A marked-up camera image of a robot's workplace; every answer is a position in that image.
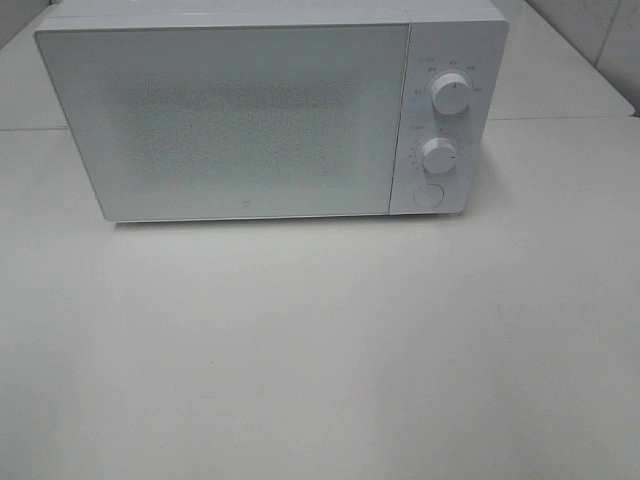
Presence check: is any round white door button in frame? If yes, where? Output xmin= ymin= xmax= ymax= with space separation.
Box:
xmin=413 ymin=184 xmax=444 ymax=210

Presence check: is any white timer knob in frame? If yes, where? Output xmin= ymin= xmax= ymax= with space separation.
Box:
xmin=420 ymin=137 xmax=459 ymax=175

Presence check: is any white microwave door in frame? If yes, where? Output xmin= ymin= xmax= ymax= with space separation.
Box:
xmin=35 ymin=24 xmax=409 ymax=222

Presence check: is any white microwave oven body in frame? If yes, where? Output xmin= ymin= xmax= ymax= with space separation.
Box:
xmin=34 ymin=1 xmax=509 ymax=220

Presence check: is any upper white power knob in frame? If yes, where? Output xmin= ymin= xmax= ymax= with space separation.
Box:
xmin=431 ymin=72 xmax=471 ymax=115

